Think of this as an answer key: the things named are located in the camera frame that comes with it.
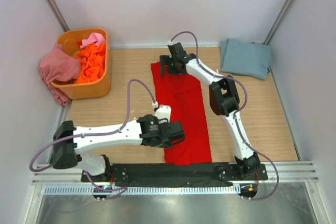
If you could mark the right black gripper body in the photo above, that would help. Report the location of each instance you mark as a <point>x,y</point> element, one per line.
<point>172,67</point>

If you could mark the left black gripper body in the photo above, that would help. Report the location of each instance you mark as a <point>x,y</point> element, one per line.
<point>166,145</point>

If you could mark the red t shirt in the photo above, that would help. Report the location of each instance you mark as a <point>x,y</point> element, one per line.
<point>184,95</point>

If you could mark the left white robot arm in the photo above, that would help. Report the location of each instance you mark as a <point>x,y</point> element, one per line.
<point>74,146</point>

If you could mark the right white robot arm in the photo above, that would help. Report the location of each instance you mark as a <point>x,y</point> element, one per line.
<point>223,98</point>

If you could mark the light pink t shirt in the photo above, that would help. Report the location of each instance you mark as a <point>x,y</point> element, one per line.
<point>94,38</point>

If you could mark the orange t shirt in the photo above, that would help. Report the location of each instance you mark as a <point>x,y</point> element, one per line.
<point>92,63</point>

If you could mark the folded blue t shirt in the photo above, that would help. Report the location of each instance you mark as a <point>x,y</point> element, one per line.
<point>245,58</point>

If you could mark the orange plastic basket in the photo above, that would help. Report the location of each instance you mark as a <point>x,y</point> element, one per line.
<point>94,89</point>

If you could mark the dusty pink t shirt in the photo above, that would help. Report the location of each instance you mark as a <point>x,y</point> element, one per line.
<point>58,66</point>

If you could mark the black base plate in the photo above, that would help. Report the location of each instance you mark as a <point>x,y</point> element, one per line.
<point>177,176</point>

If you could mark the slotted white cable duct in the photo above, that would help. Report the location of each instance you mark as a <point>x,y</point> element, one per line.
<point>136,191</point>

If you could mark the aluminium frame rail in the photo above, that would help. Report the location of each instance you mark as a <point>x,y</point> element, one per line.
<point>53,176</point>

